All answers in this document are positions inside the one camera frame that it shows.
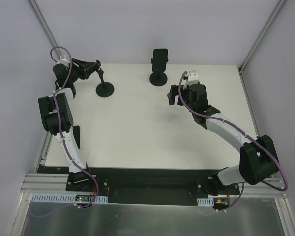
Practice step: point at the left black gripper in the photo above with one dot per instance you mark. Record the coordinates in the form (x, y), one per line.
(87, 68)

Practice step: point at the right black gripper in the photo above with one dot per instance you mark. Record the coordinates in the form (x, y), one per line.
(174, 94)

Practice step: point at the black phone stand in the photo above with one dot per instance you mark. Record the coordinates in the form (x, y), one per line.
(158, 78)
(104, 89)

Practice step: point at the black smartphone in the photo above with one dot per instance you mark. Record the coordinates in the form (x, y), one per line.
(159, 60)

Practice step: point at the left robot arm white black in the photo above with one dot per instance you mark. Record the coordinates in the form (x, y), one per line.
(57, 119)

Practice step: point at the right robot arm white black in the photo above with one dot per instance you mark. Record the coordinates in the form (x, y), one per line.
(257, 155)

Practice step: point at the black phone cream case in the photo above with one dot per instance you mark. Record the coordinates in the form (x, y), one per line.
(76, 134)

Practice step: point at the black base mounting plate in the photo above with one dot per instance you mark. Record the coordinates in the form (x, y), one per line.
(144, 186)

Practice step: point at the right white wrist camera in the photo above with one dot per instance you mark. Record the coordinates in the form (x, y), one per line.
(190, 77)

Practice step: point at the left aluminium frame post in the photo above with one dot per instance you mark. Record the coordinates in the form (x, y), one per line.
(56, 50)

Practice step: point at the aluminium frame post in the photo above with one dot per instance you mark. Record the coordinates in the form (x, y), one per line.
(56, 50)
(262, 34)

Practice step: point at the right aluminium frame post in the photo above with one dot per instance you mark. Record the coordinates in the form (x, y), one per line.
(262, 34)

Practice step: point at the right white cable duct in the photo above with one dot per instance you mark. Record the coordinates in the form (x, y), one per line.
(205, 202)

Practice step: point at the aluminium rail right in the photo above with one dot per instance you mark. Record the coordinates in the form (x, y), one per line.
(261, 190)

